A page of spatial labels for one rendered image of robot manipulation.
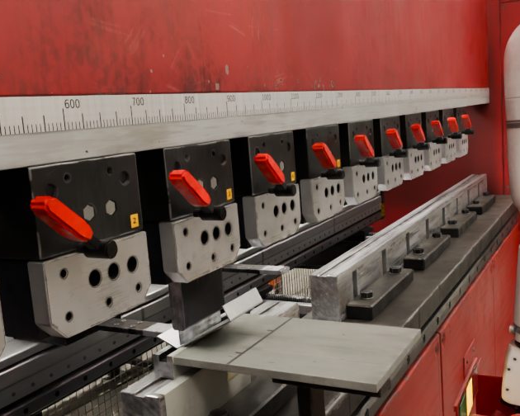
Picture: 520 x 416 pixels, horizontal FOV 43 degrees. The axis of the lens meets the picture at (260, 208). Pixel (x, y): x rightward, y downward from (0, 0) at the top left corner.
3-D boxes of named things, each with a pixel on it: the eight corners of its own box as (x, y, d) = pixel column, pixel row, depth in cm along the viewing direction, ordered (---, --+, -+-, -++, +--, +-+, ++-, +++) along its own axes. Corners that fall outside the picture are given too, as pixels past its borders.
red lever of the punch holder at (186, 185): (189, 166, 72) (229, 210, 80) (159, 167, 74) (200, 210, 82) (184, 179, 72) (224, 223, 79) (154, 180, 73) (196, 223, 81)
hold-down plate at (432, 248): (424, 270, 161) (423, 258, 161) (403, 269, 164) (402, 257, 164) (451, 244, 187) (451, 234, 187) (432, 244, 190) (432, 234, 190)
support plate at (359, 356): (376, 393, 69) (376, 384, 68) (173, 364, 81) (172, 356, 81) (421, 336, 84) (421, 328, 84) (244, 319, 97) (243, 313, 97)
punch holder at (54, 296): (54, 345, 60) (30, 167, 58) (-9, 336, 64) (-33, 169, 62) (153, 299, 73) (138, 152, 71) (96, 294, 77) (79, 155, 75)
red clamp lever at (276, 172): (271, 150, 90) (297, 188, 97) (245, 151, 92) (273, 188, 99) (268, 161, 89) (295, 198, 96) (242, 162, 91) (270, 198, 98)
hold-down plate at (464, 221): (458, 238, 196) (458, 228, 196) (440, 237, 199) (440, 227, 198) (476, 219, 222) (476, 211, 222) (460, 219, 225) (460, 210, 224)
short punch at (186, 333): (186, 346, 85) (179, 275, 84) (174, 344, 86) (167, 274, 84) (226, 322, 94) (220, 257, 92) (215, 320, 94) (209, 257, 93)
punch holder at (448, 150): (446, 163, 199) (443, 109, 196) (418, 164, 203) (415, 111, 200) (456, 158, 212) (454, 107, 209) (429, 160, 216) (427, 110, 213)
